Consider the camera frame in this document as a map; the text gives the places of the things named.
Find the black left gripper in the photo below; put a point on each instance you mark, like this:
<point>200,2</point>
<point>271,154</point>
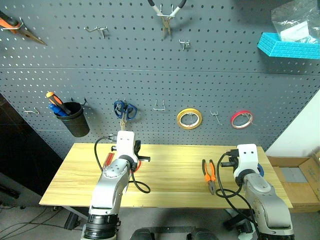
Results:
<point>138,148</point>

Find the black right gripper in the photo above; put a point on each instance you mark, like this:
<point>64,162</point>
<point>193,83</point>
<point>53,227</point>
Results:
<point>226,164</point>

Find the blue tape roll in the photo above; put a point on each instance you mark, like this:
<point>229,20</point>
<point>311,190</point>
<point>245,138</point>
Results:
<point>261,171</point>

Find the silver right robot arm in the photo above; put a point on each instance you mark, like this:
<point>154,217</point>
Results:
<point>270,207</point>

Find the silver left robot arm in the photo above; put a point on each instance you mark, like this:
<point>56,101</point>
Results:
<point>110,185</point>

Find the red tape roll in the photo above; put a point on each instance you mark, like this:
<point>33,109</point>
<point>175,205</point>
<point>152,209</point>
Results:
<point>232,120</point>

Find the yellow tape roll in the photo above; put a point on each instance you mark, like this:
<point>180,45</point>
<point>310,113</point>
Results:
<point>179,120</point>

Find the black table foot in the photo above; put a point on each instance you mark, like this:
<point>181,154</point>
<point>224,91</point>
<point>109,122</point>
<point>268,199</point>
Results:
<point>72,221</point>
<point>237,222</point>

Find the grey perforated pegboard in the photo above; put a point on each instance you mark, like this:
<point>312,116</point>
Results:
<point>150,82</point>

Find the black plastic cup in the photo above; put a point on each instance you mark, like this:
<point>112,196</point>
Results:
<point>75,125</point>

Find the dark rounded shape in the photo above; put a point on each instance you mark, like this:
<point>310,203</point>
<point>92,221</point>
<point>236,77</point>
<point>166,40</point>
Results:
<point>206,235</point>
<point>142,235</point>

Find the brown cardboard box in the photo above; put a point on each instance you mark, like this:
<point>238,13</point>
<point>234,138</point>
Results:
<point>300,195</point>

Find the blue screwdriver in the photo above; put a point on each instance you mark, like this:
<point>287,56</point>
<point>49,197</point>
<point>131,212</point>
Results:
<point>56,110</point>

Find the orange black screwdriver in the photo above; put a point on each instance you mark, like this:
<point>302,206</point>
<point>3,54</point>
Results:
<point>55,100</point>

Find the clear plastic bag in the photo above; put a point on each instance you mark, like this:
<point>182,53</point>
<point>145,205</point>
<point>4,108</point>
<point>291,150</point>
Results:
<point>295,25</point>

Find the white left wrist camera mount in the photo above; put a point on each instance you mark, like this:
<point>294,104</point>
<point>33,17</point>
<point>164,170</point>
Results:
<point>125,142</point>

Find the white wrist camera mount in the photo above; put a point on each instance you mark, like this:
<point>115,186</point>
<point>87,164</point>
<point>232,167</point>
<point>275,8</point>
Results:
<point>125,142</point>
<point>247,155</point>

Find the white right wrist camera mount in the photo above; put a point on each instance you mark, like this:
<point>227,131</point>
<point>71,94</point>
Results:
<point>247,155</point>

